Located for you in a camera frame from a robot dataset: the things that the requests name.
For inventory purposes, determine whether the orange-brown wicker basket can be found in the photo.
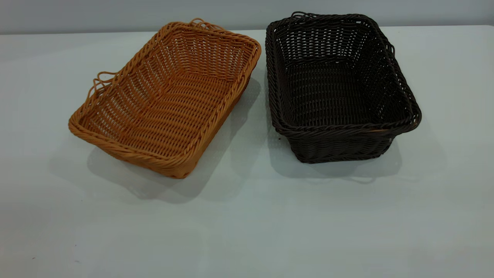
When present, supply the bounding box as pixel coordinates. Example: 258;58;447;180
68;18;262;179

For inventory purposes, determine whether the dark brown wicker basket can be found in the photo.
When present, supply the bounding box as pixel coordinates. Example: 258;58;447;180
265;11;422;164

